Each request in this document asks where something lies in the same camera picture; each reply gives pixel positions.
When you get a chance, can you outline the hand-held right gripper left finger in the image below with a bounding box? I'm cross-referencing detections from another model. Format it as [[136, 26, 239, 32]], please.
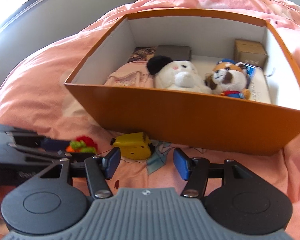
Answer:
[[40, 147, 122, 198]]

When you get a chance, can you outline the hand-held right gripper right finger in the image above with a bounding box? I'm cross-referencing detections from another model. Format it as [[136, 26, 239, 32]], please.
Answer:
[[173, 148, 262, 198]]

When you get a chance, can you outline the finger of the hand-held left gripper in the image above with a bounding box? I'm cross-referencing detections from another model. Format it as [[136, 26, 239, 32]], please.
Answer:
[[9, 146, 97, 164], [9, 131, 71, 151]]

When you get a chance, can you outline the green red toy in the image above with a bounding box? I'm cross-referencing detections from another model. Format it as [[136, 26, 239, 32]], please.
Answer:
[[69, 135, 98, 153]]

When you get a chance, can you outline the yellow toy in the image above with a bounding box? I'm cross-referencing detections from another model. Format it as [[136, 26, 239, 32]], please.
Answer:
[[110, 132, 155, 160]]

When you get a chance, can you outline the orange cardboard box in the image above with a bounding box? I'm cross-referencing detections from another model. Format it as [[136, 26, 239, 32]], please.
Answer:
[[64, 9, 300, 157]]

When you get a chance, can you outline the pink wallet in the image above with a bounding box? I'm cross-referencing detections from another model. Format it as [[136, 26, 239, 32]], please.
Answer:
[[104, 62, 154, 88]]

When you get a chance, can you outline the white plush toy black ear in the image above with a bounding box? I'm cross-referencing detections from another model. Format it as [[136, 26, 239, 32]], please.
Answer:
[[147, 55, 213, 94]]

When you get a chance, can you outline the brown white dog plush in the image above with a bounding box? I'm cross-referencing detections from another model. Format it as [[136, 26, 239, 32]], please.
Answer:
[[205, 59, 256, 100]]

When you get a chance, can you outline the long white box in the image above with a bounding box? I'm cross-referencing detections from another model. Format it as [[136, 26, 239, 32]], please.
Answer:
[[192, 55, 272, 104]]

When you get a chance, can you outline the small gold box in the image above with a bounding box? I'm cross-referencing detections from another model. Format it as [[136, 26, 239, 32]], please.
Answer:
[[234, 39, 268, 68]]

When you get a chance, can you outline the pink printed duvet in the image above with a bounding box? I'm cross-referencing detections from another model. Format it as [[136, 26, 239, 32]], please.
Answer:
[[0, 0, 300, 240]]

